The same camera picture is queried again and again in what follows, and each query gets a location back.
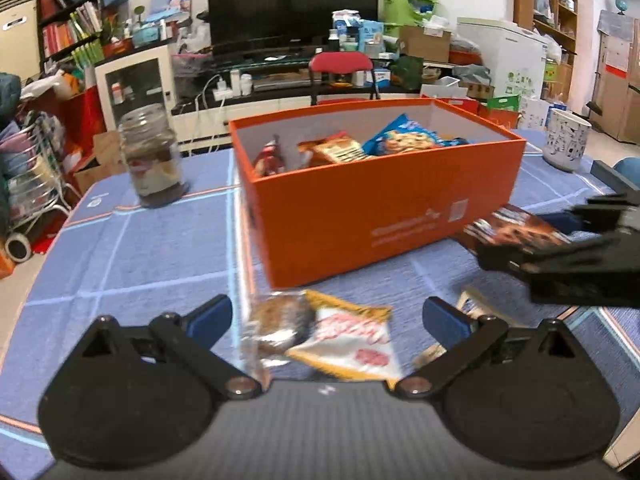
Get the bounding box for red snack packet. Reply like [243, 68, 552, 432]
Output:
[253, 135, 287, 177]

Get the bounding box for beige standing air conditioner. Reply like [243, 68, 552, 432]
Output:
[0, 0, 41, 81]

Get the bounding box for orange cardboard box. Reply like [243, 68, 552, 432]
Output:
[228, 97, 527, 289]

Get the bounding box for tall cardboard boxes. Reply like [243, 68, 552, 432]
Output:
[597, 10, 640, 143]

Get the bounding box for white television stand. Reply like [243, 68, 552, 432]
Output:
[172, 55, 426, 151]

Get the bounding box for white patterned mug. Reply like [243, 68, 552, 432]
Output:
[542, 108, 592, 173]

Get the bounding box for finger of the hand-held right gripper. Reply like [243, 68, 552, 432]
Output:
[537, 195, 640, 234]
[477, 232, 640, 308]

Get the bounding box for red folding chair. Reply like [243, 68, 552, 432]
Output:
[308, 51, 381, 106]

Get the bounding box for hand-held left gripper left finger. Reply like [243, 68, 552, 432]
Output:
[75, 294, 264, 402]

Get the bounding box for tan snack packet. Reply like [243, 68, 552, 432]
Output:
[412, 287, 526, 368]

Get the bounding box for white chest freezer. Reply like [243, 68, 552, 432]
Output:
[456, 17, 548, 106]

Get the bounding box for glass jar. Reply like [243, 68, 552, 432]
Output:
[118, 104, 190, 208]

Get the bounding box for dark bookshelf with books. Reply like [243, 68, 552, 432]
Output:
[36, 0, 106, 68]

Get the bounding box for clear brown cookie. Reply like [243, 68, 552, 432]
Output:
[240, 292, 316, 376]

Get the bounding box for open cardboard box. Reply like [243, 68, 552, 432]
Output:
[75, 130, 128, 193]

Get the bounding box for dark brown snack packet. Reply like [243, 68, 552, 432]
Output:
[462, 205, 573, 256]

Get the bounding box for black television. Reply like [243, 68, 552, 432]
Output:
[206, 0, 380, 53]

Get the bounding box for brown cardboard box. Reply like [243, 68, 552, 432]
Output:
[398, 26, 452, 63]

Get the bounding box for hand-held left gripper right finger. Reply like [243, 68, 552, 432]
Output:
[394, 296, 582, 402]

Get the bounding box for blue cookie packet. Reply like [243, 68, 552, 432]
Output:
[361, 113, 471, 157]

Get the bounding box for orange beige snack packet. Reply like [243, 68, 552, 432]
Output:
[297, 131, 371, 167]

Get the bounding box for white glass-door cabinet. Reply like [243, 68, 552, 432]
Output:
[94, 42, 178, 131]

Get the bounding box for metal wire rack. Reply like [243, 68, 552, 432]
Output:
[0, 110, 81, 241]

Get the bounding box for tape roll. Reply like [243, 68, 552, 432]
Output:
[4, 232, 33, 263]

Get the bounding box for teal puffer jacket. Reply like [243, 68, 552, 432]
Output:
[0, 72, 22, 131]

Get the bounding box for wooden shelf unit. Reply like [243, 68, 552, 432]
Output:
[514, 0, 579, 53]

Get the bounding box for white orange snack packet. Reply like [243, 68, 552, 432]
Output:
[286, 290, 403, 381]

